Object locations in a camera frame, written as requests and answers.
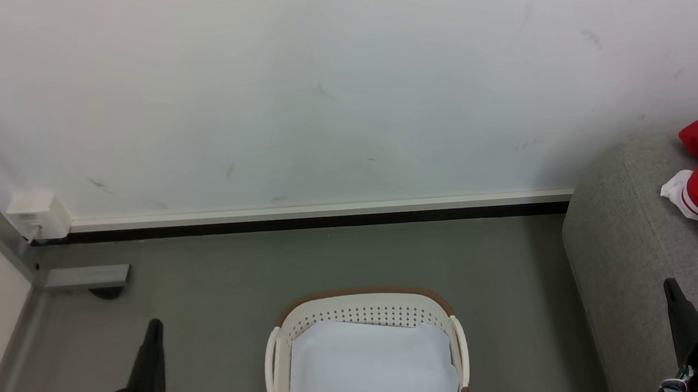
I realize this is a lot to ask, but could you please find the cream perforated laundry basket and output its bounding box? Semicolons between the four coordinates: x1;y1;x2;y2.
258;279;472;392

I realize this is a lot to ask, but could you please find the black round floor foot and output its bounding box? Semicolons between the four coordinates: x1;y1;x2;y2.
88;285;126;303

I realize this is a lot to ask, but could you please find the grey fabric sofa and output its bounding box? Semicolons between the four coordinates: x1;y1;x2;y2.
555;127;698;392

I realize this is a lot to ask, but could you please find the pale white cloth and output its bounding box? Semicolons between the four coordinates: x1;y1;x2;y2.
281;310;462;392

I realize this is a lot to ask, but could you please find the white baseboard with dark strip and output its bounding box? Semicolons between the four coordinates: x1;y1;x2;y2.
34;181;576;256

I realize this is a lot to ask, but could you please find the grey metal foot bracket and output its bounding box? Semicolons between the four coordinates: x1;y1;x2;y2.
43;263;133;293

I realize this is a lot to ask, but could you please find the white wall socket box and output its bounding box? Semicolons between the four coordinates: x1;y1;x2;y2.
4;188;74;245

